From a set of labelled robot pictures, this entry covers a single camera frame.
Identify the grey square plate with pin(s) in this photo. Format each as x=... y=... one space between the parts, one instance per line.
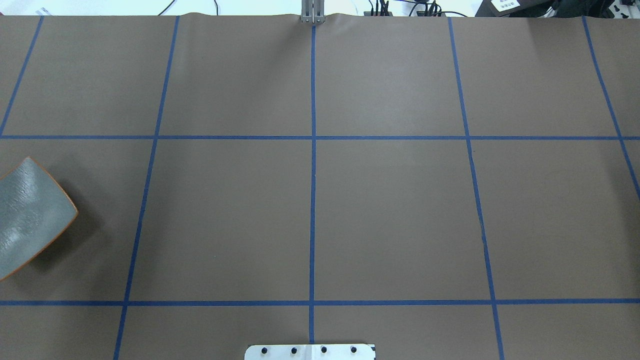
x=34 y=211

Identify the aluminium frame post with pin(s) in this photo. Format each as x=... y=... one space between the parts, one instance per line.
x=312 y=12

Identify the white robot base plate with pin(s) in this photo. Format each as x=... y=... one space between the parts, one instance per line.
x=331 y=351

